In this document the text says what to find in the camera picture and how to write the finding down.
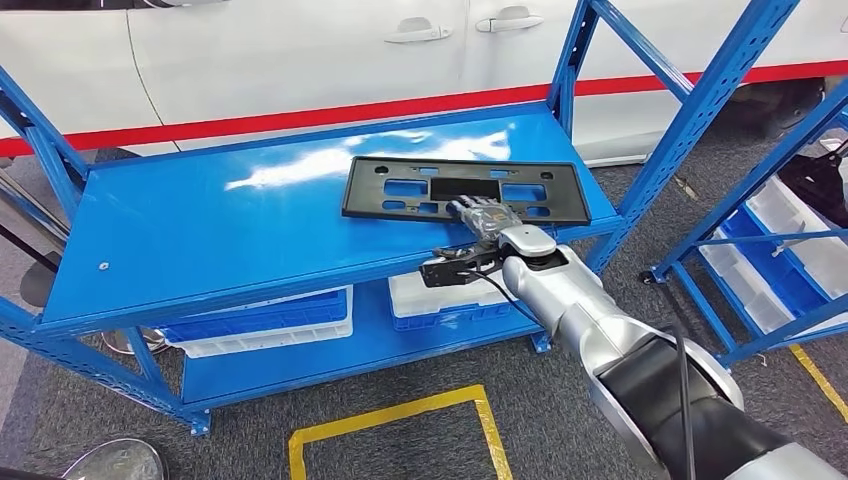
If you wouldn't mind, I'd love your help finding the blue metal shelf rack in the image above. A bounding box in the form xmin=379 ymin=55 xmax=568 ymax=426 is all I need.
xmin=0 ymin=0 xmax=803 ymax=439
xmin=639 ymin=79 xmax=848 ymax=369

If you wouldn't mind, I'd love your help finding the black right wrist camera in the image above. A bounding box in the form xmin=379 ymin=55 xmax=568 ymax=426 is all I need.
xmin=419 ymin=246 xmax=511 ymax=289

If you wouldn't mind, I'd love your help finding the yellow floor tape square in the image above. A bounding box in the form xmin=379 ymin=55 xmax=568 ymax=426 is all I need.
xmin=288 ymin=384 xmax=515 ymax=480
xmin=788 ymin=344 xmax=848 ymax=425

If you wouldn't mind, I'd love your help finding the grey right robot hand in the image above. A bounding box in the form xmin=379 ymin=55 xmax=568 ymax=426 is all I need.
xmin=445 ymin=195 xmax=525 ymax=246

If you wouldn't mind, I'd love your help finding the chrome stanchion post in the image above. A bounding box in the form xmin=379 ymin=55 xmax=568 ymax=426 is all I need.
xmin=0 ymin=168 xmax=167 ymax=356
xmin=62 ymin=437 xmax=167 ymax=480

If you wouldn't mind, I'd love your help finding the white plastic bin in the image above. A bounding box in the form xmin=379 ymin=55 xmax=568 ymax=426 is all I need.
xmin=388 ymin=270 xmax=531 ymax=319
xmin=698 ymin=228 xmax=796 ymax=336
xmin=168 ymin=286 xmax=354 ymax=360
xmin=745 ymin=175 xmax=848 ymax=301

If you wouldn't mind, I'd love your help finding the black bulky object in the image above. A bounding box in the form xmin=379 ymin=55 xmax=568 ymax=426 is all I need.
xmin=778 ymin=142 xmax=848 ymax=230

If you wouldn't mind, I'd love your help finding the dark stanchion post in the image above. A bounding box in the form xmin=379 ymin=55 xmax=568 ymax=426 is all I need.
xmin=0 ymin=223 xmax=62 ymax=309

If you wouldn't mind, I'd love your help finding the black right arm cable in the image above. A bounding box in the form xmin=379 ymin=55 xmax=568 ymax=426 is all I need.
xmin=463 ymin=268 xmax=697 ymax=480

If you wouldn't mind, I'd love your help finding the white car with red stripe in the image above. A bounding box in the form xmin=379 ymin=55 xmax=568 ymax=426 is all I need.
xmin=0 ymin=0 xmax=848 ymax=167

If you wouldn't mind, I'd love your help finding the black plastic plate frame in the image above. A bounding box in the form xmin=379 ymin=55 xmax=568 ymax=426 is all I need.
xmin=341 ymin=155 xmax=593 ymax=228

